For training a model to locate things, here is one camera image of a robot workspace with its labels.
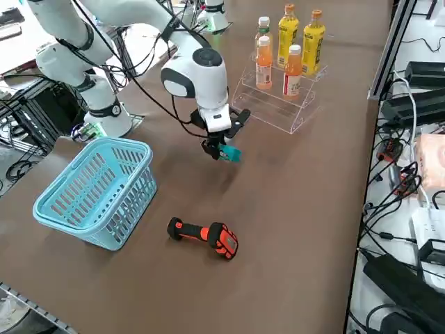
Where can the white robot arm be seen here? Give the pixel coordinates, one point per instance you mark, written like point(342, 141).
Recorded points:
point(205, 80)
point(215, 17)

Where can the aluminium profile post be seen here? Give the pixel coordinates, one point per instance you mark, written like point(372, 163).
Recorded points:
point(386, 59)

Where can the long black power adapter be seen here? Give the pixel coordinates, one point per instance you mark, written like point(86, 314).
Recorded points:
point(413, 108)

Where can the orange black barcode scanner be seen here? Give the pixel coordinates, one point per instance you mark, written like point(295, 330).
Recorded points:
point(222, 240)

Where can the peach tissue pack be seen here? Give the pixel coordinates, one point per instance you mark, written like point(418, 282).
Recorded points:
point(432, 163)

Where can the white power strip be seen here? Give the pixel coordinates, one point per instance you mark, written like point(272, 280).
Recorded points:
point(427, 226)

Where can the teal potato chips packet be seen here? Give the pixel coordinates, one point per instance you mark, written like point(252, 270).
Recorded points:
point(233, 154)

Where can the clear acrylic stepped shelf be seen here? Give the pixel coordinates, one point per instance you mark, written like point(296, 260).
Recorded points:
point(278, 111)

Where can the light blue plastic basket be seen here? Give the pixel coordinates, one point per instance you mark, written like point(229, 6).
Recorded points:
point(41, 212)

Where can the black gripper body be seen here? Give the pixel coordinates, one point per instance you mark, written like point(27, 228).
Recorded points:
point(198, 118)

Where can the large black power adapter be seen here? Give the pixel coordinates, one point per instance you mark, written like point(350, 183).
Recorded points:
point(400, 288)

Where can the orange juice bottle white cap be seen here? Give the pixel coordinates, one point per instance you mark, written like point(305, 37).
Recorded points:
point(263, 69)
point(292, 80)

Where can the yellow drink bottle orange cap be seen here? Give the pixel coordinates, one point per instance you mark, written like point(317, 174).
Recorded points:
point(313, 45)
point(288, 35)

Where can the aluminium profile rail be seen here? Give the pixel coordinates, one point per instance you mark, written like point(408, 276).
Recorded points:
point(34, 306)

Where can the amber tea bottle white cap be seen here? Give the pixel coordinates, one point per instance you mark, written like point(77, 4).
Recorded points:
point(264, 29)

